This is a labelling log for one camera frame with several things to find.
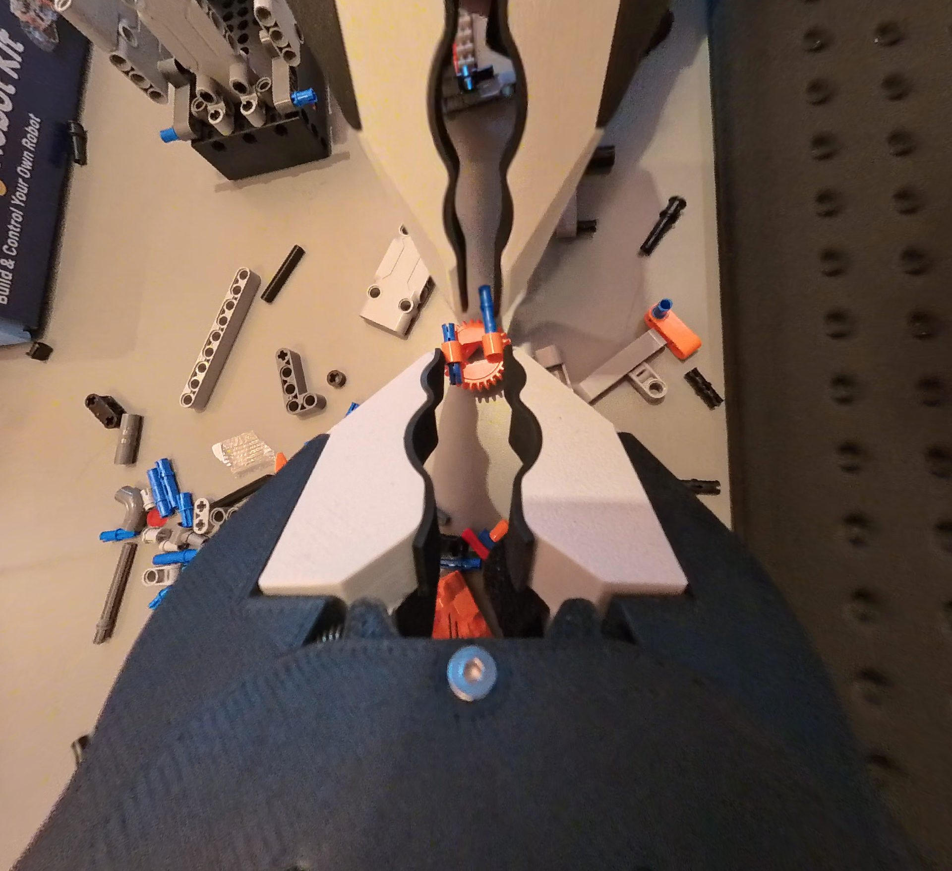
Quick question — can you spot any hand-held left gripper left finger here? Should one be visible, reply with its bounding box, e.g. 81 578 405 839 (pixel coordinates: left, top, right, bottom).
258 346 446 619

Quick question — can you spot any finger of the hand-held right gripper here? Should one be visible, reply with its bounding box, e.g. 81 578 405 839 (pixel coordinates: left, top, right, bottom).
494 0 641 315
318 0 471 314

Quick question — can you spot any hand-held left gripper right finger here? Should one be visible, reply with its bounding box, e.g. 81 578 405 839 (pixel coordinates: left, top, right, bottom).
502 346 689 621

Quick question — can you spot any pile of small building parts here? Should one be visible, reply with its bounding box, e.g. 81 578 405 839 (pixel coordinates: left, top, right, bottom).
93 402 514 645

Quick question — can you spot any orange toothed gear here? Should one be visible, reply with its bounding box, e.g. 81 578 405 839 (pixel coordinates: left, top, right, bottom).
442 319 510 403

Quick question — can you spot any orange ribbed beam assembly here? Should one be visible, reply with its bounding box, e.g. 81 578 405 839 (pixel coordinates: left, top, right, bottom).
442 8 518 113

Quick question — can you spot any small clear sticker bag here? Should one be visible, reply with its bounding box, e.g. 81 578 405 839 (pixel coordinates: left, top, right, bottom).
212 431 272 476

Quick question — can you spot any grey partly built model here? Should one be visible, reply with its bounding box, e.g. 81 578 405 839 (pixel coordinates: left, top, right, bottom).
56 0 332 182

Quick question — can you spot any dark grey angled beam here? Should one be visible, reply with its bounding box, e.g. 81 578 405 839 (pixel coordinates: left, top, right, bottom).
275 348 328 417

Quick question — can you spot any black long pin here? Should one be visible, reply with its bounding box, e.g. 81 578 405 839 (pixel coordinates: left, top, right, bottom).
640 196 687 254

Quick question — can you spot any orange connector block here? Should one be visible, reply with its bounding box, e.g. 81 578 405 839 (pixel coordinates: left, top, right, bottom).
645 300 702 359

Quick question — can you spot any long grey holed beam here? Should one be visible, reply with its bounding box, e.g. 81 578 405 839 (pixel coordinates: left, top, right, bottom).
180 267 261 411

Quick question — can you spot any grey rectangular panel piece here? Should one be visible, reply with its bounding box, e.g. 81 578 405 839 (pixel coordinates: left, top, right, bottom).
359 225 436 340

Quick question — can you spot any short black axle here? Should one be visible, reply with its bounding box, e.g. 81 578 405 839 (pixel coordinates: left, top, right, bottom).
260 245 306 303

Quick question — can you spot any blue robot kit box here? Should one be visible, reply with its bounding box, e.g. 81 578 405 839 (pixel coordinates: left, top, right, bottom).
0 0 92 347

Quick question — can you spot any grey bracket frame piece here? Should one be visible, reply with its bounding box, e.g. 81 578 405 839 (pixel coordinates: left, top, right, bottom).
554 145 617 240

